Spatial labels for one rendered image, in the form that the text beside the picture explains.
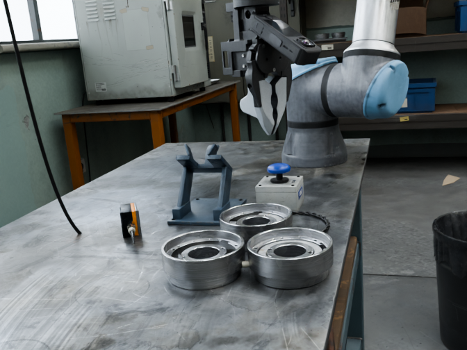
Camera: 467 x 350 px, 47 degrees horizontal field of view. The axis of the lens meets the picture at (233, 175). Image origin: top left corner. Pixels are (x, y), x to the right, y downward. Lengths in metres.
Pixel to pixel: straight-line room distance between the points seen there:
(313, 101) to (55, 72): 2.20
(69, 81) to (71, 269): 2.56
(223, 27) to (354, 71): 3.55
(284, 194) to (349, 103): 0.31
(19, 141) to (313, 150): 1.96
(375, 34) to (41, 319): 0.82
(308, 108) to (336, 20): 3.53
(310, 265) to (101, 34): 2.61
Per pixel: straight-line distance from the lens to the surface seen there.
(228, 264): 0.65
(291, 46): 0.78
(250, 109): 0.86
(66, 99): 3.24
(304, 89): 1.17
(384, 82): 1.09
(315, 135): 1.19
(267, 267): 0.63
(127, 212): 0.85
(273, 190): 0.89
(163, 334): 0.58
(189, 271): 0.64
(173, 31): 2.95
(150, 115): 2.77
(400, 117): 4.11
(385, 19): 1.16
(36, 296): 0.72
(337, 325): 1.07
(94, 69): 3.16
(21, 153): 2.90
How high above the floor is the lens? 1.09
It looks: 14 degrees down
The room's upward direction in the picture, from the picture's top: 5 degrees counter-clockwise
